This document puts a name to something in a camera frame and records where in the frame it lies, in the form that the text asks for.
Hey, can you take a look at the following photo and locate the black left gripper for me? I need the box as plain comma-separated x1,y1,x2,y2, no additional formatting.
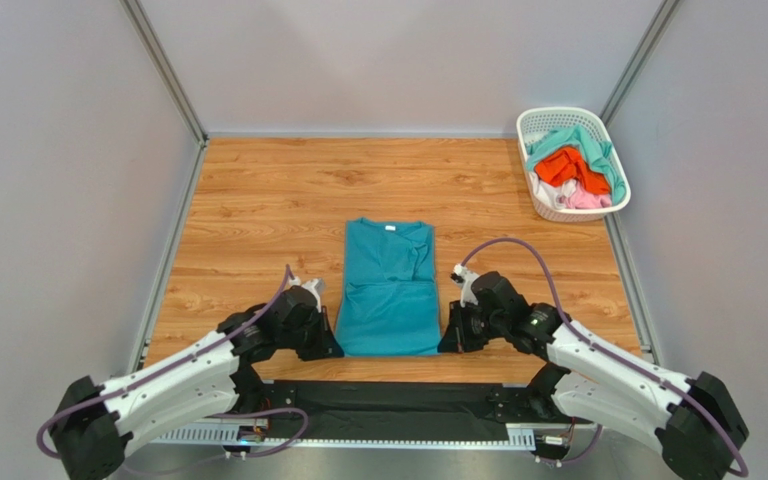
278,304,344,360

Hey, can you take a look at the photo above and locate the teal t shirt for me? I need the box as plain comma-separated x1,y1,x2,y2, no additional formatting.
336,218,441,357

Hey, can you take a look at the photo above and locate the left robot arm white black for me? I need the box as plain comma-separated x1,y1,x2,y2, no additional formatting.
39,278,344,479

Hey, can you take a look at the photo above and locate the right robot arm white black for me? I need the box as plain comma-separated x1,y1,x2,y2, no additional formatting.
438,265,749,479

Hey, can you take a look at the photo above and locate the white shirt in basket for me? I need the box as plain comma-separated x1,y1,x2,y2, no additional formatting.
528,171,578,210

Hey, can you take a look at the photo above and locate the pink shirt in basket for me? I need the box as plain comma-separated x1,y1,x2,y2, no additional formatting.
559,184,613,210

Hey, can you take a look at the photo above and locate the white plastic laundry basket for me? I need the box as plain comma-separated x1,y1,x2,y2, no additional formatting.
516,107,631,223

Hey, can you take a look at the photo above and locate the orange shirt in basket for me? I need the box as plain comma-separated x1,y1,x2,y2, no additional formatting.
534,146,611,194

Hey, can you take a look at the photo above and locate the light teal shirt in basket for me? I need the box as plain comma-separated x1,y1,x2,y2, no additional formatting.
525,125,628,206

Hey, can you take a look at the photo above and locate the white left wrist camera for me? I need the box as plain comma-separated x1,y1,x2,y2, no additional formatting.
289,276,326,312

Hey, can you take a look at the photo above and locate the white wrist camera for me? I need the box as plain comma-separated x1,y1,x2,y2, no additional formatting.
289,276,326,312
450,264,479,307

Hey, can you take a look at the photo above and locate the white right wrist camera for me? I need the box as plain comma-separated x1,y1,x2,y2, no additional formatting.
450,264,479,307

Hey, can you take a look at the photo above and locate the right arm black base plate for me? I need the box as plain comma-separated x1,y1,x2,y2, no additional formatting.
487,385,590,425

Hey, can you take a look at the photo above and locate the aluminium front rail frame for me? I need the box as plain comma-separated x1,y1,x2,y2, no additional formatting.
77,375,718,480

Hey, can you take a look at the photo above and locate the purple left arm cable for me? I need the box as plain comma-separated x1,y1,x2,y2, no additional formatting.
35,264,310,475

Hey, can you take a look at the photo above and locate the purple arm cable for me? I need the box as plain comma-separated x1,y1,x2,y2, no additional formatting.
35,264,310,475
451,236,751,479

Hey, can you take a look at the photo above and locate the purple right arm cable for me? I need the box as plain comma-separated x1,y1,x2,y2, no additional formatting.
451,236,751,479

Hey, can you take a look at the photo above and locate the left corner aluminium post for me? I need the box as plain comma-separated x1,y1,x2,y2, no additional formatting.
120,0,209,147

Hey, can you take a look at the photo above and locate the corner aluminium post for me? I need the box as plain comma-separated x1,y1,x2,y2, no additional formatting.
120,0,209,147
600,0,683,126

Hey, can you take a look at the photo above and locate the right corner aluminium post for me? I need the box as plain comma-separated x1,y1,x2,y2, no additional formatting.
600,0,683,126

